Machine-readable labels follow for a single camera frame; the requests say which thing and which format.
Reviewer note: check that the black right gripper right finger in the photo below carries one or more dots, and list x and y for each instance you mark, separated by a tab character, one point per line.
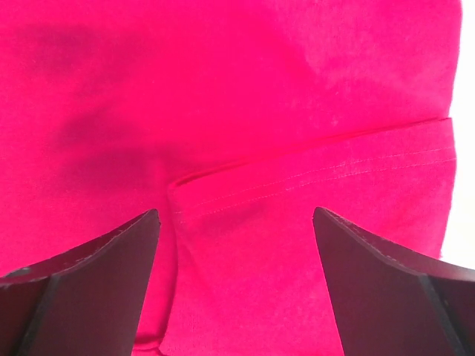
390	300

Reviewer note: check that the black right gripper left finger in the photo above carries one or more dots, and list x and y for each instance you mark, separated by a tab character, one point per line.
85	301

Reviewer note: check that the magenta pink t shirt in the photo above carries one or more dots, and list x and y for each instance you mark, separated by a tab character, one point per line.
234	120

